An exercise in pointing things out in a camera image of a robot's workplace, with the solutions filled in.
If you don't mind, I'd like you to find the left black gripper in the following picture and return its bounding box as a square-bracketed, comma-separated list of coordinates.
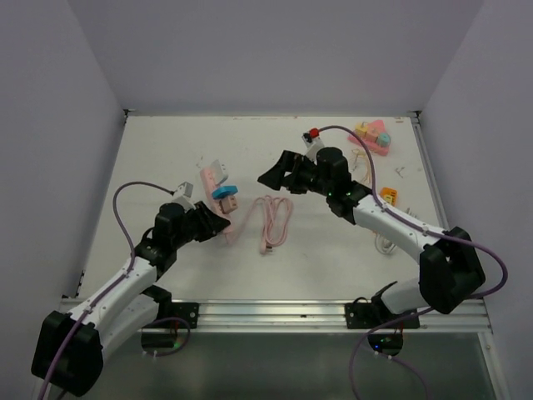
[172, 200, 229, 249]

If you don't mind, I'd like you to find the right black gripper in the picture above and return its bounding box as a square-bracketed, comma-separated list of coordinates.
[257, 151, 331, 198]

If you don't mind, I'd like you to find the brown USB charger plug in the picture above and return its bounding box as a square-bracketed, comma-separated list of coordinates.
[219, 195, 238, 215]

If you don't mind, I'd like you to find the blue plug adapter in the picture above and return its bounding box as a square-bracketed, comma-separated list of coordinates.
[212, 185, 238, 200]

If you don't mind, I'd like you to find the pink power strip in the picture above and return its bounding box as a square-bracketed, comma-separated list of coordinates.
[198, 166, 235, 245]
[347, 134, 391, 157]

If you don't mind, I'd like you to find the white plug adapter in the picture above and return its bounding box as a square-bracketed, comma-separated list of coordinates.
[209, 159, 229, 185]

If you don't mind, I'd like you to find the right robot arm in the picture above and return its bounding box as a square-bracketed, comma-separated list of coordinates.
[257, 147, 486, 328]

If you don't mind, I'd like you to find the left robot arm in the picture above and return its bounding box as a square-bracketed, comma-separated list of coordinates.
[31, 202, 230, 397]

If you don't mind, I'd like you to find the yellow cube plug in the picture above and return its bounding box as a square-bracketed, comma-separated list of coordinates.
[355, 122, 368, 138]

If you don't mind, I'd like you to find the pink triangular plug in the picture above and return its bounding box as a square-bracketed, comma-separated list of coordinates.
[368, 119, 386, 133]

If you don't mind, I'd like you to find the teal round plug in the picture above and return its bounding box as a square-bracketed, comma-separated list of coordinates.
[376, 132, 391, 148]

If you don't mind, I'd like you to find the orange USB charger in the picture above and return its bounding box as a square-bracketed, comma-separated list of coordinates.
[380, 187, 398, 207]

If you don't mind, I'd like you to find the pink power strip cord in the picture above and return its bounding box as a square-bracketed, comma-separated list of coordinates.
[231, 195, 293, 256]

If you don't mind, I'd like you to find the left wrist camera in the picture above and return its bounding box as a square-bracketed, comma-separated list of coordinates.
[172, 182, 195, 211]

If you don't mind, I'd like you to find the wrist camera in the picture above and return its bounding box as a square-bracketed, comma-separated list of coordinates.
[301, 128, 324, 161]
[172, 182, 195, 211]

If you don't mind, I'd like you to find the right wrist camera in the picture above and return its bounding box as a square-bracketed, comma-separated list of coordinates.
[301, 128, 324, 161]

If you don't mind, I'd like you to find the yellow thin cable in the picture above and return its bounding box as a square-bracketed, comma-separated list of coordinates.
[351, 148, 374, 184]

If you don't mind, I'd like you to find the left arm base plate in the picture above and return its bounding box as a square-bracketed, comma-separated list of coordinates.
[157, 302, 200, 329]

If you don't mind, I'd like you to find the aluminium front rail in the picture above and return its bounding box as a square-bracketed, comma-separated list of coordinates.
[52, 297, 495, 334]

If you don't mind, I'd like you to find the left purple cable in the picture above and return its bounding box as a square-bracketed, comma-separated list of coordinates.
[39, 182, 178, 400]

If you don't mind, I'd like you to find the white charger cable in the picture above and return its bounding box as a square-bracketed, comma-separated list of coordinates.
[372, 207, 421, 255]

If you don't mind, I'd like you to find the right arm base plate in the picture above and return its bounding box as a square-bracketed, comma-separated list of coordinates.
[344, 297, 416, 329]

